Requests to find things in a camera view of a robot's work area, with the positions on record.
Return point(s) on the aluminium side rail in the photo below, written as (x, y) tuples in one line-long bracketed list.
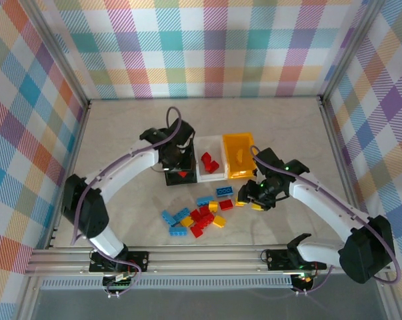
[(336, 150), (76, 146)]

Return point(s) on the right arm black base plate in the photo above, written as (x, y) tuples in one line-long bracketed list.
[(277, 260)]

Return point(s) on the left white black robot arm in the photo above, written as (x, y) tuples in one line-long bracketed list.
[(120, 170)]

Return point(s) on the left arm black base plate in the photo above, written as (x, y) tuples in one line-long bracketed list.
[(140, 260)]

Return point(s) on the long aluminium base rail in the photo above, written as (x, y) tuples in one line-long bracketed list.
[(204, 258)]

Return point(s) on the aluminium frame post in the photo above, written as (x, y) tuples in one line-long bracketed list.
[(350, 50), (54, 53)]

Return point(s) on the red lego brick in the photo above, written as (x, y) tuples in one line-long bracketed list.
[(205, 157), (197, 231), (205, 221), (226, 204), (196, 215), (213, 165), (205, 211), (182, 174)]

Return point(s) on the white plastic container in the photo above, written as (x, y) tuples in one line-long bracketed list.
[(217, 143)]

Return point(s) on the yellow plastic container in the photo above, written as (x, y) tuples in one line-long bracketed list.
[(234, 146)]

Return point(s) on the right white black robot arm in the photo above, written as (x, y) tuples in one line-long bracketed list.
[(320, 206)]

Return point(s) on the black plastic container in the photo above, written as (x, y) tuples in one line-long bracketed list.
[(174, 181)]

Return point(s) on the circuit board yellow connector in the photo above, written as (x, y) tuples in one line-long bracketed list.
[(305, 280)]

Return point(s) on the blue lego brick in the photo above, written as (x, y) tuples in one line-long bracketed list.
[(204, 201), (224, 190), (168, 217), (181, 213), (177, 230)]

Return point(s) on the circuit board green connector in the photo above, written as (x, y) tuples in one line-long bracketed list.
[(119, 283)]

